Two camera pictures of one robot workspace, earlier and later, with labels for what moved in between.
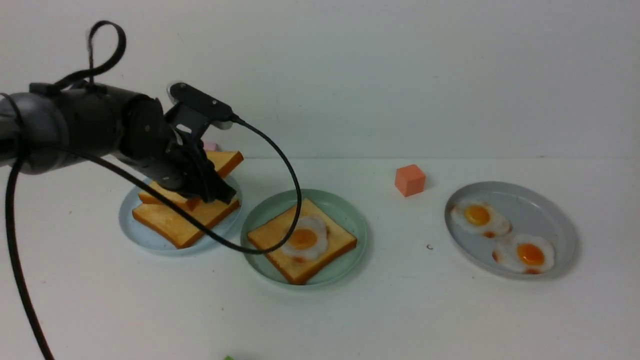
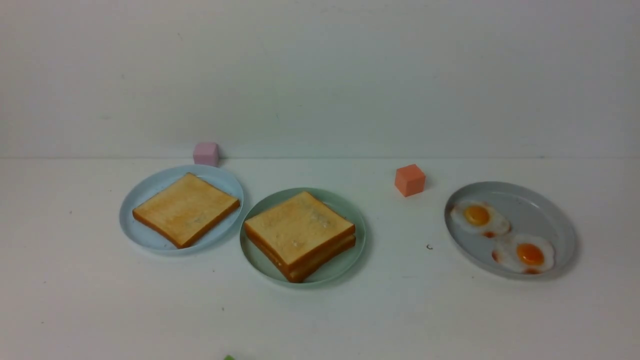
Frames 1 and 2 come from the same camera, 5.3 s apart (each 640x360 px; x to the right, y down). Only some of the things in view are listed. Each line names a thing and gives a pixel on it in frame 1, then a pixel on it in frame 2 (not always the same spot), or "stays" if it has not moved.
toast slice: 223,160 -> 300,273
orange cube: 410,180 stays
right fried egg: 527,253 stays
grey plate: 511,230 stays
